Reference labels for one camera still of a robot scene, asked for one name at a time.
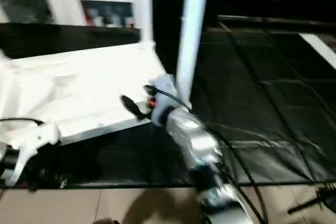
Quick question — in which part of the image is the white plastic table top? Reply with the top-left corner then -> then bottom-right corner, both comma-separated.
0,43 -> 174,146

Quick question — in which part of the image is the black work mat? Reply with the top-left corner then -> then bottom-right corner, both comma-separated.
0,22 -> 336,188

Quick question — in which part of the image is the white flat board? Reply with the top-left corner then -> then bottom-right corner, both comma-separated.
299,33 -> 336,70

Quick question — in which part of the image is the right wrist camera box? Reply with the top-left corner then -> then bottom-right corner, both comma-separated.
152,74 -> 179,125

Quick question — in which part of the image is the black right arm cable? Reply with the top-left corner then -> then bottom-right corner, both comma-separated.
150,87 -> 268,224

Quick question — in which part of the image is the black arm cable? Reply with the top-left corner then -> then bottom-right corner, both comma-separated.
150,87 -> 268,224
0,116 -> 45,127

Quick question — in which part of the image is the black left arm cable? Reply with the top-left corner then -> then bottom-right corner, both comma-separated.
0,116 -> 45,127

